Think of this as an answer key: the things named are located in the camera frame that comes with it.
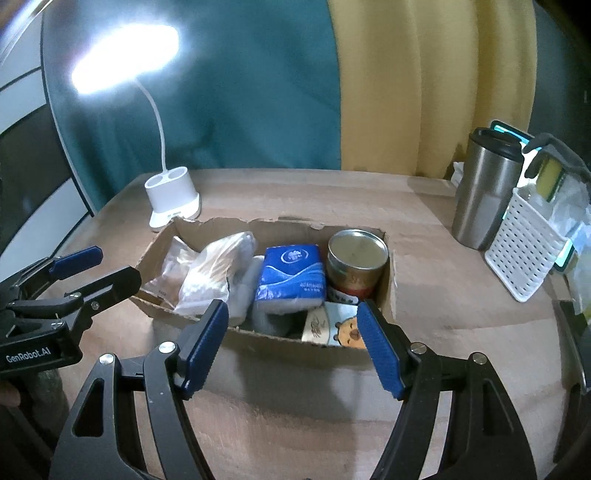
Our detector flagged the orange tin can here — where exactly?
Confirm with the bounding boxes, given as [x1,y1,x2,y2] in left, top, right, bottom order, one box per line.
[326,229,390,306]

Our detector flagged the yellow sponge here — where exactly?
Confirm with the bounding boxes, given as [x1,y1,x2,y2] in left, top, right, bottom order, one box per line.
[534,157,563,204]

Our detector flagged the blue tissue packet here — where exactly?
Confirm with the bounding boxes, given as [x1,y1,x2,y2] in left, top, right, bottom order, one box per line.
[254,244,326,315]

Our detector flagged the clear snack packet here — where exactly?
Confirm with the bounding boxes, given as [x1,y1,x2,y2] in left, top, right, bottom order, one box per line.
[141,236,197,309]

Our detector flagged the grey sock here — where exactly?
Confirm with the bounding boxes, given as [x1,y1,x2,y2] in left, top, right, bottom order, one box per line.
[250,307,306,340]

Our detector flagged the bear print carton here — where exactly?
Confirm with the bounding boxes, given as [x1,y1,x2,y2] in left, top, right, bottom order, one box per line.
[301,302,370,350]

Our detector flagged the cardboard box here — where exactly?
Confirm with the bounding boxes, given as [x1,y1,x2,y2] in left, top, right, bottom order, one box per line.
[130,217,397,365]

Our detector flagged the steel tumbler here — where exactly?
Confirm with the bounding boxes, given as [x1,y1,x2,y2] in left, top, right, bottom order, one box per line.
[451,128,526,251]

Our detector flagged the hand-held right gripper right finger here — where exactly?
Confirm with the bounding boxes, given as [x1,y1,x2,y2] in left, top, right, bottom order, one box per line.
[357,300,539,480]

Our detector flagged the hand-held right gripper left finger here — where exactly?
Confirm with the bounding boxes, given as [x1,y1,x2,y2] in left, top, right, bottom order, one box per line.
[54,299,230,480]

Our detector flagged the white plastic bag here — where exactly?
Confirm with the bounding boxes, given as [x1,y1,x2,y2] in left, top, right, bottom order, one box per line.
[178,232,257,317]

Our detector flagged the white desk lamp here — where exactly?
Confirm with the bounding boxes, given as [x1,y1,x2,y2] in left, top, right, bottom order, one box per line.
[71,23,202,232]

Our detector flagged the yellow curtain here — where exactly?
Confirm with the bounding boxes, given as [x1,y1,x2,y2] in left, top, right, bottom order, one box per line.
[327,0,537,180]

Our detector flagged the grey plastic handle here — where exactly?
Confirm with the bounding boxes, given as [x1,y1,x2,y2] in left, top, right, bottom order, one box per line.
[525,133,591,186]

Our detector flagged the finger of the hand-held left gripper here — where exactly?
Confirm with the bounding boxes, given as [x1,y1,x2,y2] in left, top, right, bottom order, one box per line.
[0,246,103,298]
[6,265,142,334]

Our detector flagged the white perforated basket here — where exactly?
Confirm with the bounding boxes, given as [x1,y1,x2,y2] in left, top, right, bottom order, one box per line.
[485,187,574,303]

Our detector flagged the crumpled clear plastic bags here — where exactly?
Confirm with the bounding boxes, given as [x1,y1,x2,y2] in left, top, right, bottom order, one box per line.
[531,173,591,245]

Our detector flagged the white sock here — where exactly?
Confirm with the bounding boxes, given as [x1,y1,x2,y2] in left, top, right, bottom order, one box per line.
[227,256,265,326]

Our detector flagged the teal curtain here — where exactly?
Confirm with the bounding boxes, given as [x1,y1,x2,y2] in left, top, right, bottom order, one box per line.
[41,0,345,217]

